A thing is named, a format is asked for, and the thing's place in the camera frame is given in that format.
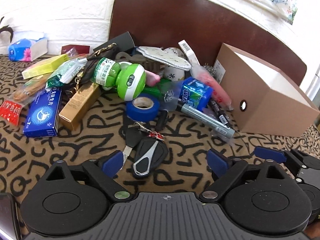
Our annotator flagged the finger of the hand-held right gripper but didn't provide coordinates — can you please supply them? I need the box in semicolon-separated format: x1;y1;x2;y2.
253;145;304;171

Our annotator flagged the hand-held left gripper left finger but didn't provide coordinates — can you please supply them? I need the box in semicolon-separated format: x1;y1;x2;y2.
45;150;135;203

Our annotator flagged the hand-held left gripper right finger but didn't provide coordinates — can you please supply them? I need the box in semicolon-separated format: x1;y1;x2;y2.
199;148;288;203

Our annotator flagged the black key with keyring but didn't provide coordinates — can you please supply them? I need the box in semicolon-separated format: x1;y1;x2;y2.
120;122;165;171

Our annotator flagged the black and silver key fob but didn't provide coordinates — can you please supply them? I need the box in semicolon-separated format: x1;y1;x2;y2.
132;137;169;180

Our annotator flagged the brown cardboard box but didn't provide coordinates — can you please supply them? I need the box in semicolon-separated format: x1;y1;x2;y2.
213;42;320;138

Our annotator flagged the grey marker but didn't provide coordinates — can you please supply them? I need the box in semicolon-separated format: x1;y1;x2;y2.
177;100;236;141

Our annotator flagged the thin black marker pen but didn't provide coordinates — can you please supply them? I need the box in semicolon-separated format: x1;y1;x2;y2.
208;98;232;128

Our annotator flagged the small black cylinder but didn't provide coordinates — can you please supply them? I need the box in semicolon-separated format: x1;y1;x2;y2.
157;111;168;131

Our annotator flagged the blue tape roll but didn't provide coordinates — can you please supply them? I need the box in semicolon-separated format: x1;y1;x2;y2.
125;93;161;122

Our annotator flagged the gold box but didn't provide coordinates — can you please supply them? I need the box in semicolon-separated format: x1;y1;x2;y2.
58;82;101;131

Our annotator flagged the blue gum canister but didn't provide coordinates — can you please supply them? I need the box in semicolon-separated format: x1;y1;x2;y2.
178;77;214;112

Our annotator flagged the red pink packet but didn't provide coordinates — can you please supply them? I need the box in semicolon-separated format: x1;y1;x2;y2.
196;66;234;111

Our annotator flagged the clear plastic piece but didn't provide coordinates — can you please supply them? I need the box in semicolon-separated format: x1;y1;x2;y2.
157;82;183;112

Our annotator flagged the white plastic object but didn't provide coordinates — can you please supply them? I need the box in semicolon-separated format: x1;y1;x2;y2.
307;64;320;101

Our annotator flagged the green mosquito repellent bottle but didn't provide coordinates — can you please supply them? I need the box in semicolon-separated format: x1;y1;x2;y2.
91;57;146;101

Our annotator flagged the green box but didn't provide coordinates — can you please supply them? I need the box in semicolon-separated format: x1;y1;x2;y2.
145;78;184;98

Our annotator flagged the blue medicine box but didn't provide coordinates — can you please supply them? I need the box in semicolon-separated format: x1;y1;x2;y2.
23;87;62;138

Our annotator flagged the steel wool scrubber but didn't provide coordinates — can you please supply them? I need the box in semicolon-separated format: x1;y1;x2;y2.
201;63;221;81

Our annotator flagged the pink plastic item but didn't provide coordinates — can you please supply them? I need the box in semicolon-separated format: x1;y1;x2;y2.
145;70;161;87

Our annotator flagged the white snowflake cup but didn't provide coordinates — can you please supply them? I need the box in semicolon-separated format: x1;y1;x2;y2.
162;47;187;81

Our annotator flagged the green and white sachet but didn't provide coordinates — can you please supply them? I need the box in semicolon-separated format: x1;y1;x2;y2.
46;58;88;88

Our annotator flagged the brown hair clip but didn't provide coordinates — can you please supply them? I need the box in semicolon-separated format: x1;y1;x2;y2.
115;51;161;73

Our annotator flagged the clear cookie packet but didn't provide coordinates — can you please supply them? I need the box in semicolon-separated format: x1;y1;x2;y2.
11;76;51;103

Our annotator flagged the white box with barcode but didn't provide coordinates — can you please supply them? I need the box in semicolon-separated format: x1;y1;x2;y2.
178;40;201;67

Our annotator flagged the red snack packet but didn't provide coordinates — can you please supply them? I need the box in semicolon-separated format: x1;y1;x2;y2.
0;99;23;126

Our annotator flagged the dark maroon flat object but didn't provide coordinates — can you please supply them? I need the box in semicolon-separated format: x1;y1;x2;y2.
0;193;21;240

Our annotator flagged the yellow-green box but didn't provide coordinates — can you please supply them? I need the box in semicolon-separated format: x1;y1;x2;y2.
21;53;70;80

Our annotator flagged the dark red card box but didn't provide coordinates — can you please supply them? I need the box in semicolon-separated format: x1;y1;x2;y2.
61;44;90;56

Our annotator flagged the black box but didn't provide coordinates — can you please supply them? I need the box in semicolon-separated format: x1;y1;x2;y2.
93;31;136;54

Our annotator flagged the blue tissue pack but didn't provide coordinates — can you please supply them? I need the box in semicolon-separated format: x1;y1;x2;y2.
8;30;48;62

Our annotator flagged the brown wooden headboard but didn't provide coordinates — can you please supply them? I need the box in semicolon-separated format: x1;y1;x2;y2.
108;0;308;86

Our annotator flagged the dark red feather shuttlecock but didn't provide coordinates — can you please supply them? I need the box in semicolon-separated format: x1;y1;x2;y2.
0;16;14;42

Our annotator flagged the black strap with gold chain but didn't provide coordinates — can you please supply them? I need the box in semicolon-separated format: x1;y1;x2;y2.
75;43;118;93

